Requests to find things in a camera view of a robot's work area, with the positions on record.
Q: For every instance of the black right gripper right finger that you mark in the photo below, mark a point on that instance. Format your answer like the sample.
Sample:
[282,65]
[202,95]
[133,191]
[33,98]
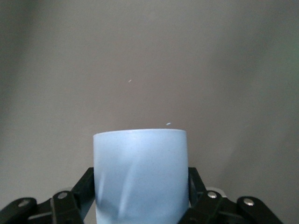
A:
[210,210]

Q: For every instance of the light blue cup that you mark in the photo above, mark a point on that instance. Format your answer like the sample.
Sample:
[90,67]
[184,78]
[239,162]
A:
[140,175]

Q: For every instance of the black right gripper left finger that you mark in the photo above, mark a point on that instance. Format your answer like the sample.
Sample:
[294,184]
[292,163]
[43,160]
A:
[63,207]

